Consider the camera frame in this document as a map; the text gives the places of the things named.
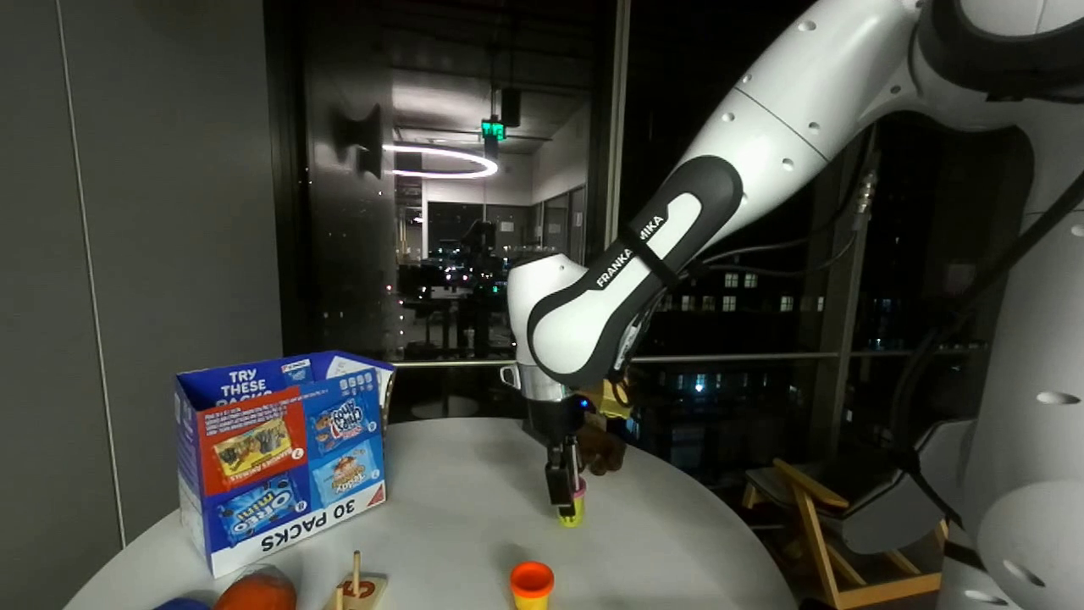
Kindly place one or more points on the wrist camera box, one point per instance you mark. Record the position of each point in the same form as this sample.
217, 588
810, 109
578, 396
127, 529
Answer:
513, 378

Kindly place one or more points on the wooden peg board toy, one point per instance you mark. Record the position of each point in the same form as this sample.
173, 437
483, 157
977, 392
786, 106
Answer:
356, 588

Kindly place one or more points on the wooden folding chair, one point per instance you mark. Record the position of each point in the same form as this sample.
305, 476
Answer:
823, 542

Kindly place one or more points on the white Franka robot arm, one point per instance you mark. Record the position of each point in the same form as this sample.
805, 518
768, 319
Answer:
792, 112

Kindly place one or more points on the blue snack pack carton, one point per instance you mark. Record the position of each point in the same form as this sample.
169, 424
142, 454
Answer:
283, 462

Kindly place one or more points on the green exit sign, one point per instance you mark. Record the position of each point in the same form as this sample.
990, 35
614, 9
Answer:
491, 129

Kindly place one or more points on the orange ball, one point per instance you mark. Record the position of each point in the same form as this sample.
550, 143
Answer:
258, 590

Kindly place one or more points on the blue toy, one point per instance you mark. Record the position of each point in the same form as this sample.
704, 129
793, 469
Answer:
183, 605

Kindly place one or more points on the brown crumpled plush toy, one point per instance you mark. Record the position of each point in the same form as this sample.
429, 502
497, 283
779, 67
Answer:
608, 436

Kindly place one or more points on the round white table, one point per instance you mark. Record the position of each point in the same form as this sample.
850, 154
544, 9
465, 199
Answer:
453, 510

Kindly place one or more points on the yellow container orange lid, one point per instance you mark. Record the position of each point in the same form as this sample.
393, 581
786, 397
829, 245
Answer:
533, 584

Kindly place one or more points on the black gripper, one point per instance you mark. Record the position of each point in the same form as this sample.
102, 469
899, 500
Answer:
554, 424

